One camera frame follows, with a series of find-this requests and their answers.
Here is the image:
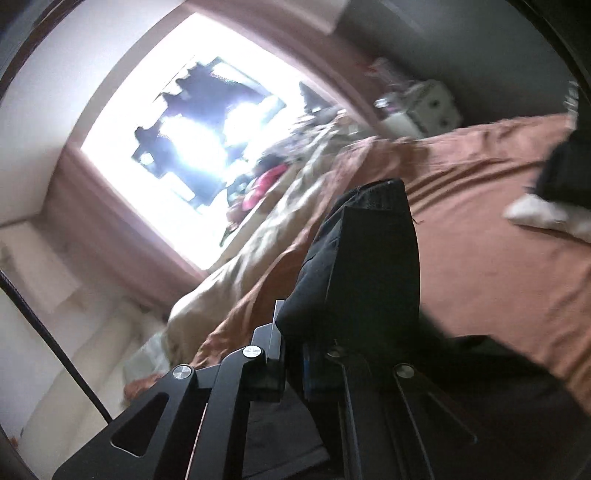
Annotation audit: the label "black pants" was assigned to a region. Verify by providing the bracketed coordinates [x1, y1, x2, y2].
[245, 179, 591, 480]

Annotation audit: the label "brown bed sheet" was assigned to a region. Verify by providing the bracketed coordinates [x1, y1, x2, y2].
[124, 113, 591, 416]

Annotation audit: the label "white pillow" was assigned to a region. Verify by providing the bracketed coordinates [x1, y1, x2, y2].
[122, 330, 171, 388]

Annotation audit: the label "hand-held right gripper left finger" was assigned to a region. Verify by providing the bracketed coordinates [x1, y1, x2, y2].
[52, 300, 288, 480]

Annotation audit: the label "pile of colourful clothes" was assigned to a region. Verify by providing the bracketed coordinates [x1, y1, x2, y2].
[222, 83, 352, 241]

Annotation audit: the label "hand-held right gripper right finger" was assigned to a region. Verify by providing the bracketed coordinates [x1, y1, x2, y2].
[301, 340, 478, 480]

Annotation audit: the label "beige duvet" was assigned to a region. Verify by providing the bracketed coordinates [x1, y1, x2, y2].
[166, 115, 352, 356]

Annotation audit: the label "black cable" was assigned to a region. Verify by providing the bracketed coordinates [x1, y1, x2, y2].
[0, 270, 114, 425]

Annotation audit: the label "bright window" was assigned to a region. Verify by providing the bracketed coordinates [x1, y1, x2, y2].
[81, 11, 324, 273]

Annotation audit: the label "pink curtain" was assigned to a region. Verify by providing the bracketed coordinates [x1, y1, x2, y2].
[44, 0, 393, 315]

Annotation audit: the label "black and cream garment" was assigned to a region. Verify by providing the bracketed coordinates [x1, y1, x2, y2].
[503, 80, 591, 243]

